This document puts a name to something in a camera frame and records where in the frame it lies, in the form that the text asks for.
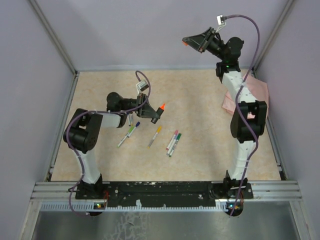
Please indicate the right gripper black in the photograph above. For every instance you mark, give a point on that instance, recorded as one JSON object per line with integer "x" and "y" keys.
{"x": 195, "y": 42}

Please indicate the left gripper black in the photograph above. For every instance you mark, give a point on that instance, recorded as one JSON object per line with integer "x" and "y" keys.
{"x": 146, "y": 111}

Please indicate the black orange highlighter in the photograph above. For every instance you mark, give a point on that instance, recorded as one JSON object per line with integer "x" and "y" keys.
{"x": 158, "y": 114}

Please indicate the yellow marker pen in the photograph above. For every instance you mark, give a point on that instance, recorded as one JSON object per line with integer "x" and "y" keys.
{"x": 154, "y": 136}

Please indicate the lime cap white marker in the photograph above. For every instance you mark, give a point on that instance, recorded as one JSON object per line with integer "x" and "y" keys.
{"x": 125, "y": 137}

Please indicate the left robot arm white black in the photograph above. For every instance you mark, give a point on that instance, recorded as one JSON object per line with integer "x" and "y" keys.
{"x": 83, "y": 131}

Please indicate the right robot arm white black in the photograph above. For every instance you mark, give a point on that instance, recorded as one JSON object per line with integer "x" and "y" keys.
{"x": 249, "y": 117}

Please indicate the blue cap white marker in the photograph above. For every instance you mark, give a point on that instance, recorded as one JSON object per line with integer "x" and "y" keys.
{"x": 133, "y": 129}

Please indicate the small blue cap marker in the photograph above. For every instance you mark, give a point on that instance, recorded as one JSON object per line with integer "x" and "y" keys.
{"x": 129, "y": 120}

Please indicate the pink cap paint marker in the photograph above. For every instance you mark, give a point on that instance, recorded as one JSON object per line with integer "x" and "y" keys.
{"x": 172, "y": 139}

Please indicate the dark green cap marker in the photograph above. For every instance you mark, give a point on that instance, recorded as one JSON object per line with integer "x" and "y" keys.
{"x": 175, "y": 145}

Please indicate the lilac cap paint marker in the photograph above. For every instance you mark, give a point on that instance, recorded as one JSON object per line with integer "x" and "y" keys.
{"x": 172, "y": 145}

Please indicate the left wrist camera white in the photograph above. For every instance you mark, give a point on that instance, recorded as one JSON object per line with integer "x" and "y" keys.
{"x": 141, "y": 86}

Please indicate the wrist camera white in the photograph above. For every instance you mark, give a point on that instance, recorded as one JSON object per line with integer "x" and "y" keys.
{"x": 141, "y": 86}
{"x": 221, "y": 22}

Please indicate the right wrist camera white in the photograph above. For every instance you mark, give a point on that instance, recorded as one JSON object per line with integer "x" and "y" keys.
{"x": 221, "y": 22}

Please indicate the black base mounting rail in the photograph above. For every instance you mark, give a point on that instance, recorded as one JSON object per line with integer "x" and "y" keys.
{"x": 158, "y": 194}

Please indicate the grey slotted cable duct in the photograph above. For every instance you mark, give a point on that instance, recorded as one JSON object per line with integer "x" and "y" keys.
{"x": 93, "y": 207}

